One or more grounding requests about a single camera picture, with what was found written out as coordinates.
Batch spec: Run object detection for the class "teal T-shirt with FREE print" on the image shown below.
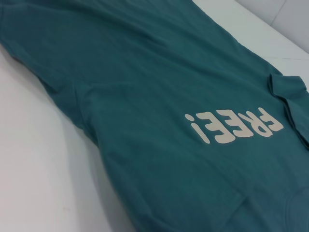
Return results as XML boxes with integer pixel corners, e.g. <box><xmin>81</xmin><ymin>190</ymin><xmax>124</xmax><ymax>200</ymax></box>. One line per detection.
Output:
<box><xmin>0</xmin><ymin>0</ymin><xmax>309</xmax><ymax>232</ymax></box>

